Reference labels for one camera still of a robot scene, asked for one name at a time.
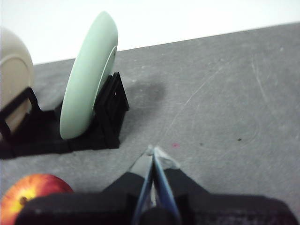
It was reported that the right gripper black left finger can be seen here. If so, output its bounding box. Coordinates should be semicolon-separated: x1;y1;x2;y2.
103;145;154;225

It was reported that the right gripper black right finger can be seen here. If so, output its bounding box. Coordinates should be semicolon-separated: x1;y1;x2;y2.
153;146;209;225

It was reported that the red yellow apple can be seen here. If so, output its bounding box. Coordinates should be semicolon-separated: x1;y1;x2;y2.
0;173;75;225

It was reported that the black plate rack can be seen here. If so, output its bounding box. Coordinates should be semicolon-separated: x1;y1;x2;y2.
0;71;130;158

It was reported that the pale green plate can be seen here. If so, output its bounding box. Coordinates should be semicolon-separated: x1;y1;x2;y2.
60;11;119;140

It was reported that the cream white plate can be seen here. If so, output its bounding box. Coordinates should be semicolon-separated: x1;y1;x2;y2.
0;27;35;132

